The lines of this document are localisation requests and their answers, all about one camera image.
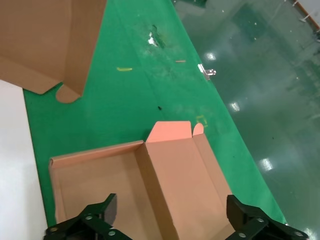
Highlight metal binder clip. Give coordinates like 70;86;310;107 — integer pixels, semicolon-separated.
197;63;217;81

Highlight green table cloth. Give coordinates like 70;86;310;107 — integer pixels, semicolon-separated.
22;0;288;227

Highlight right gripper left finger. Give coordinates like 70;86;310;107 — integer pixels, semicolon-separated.
42;192;126;240

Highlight medium open cardboard box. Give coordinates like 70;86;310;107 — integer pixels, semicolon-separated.
0;0;108;105

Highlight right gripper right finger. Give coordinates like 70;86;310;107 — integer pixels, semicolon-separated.
226;194;309;240

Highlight cardboard box with tall lid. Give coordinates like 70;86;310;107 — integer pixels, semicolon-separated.
48;121;237;240

